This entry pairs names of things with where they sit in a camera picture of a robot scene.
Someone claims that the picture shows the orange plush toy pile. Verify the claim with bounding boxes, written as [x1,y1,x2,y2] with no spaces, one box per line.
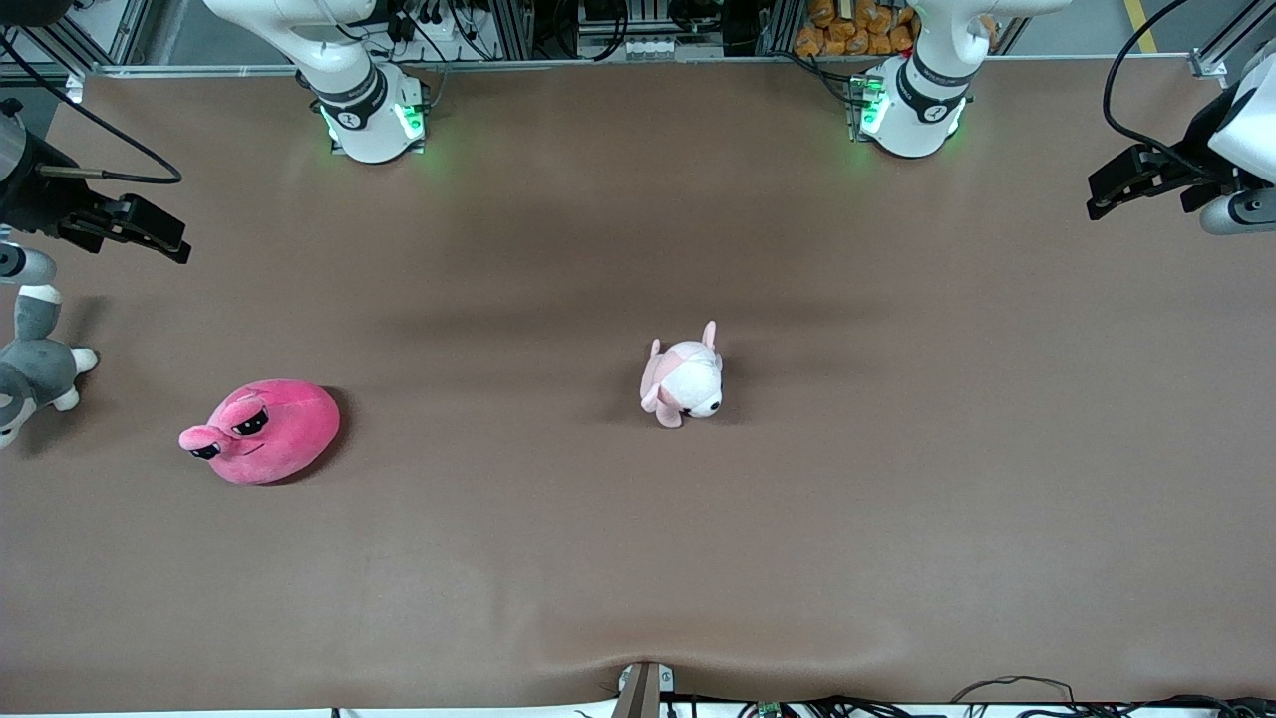
[795,0,918,58]

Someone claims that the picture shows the round pink plush toy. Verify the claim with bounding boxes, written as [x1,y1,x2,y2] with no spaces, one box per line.
[179,379,341,486]

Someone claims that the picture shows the aluminium table edge rail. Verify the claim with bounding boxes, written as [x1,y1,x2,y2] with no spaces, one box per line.
[95,57,1197,77]

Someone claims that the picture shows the black cable bundle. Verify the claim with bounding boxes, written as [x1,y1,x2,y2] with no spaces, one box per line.
[668,676,1276,718]

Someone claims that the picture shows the grey white plush husky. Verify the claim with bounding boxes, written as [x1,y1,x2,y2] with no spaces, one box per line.
[0,284,100,450]

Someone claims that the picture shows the metal table clamp bracket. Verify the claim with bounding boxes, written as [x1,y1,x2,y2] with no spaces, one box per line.
[613,661,676,718]

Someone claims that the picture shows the small pink white plush dog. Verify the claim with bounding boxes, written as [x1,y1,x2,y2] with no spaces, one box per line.
[639,320,725,429]

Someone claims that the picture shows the white power strip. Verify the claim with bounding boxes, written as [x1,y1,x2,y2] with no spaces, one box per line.
[394,8,462,46]

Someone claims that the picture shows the aluminium frame post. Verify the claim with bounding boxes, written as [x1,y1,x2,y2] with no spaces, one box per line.
[20,0,151,71]
[1191,0,1267,77]

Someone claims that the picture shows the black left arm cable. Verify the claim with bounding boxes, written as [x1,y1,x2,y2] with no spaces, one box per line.
[1102,0,1217,182]

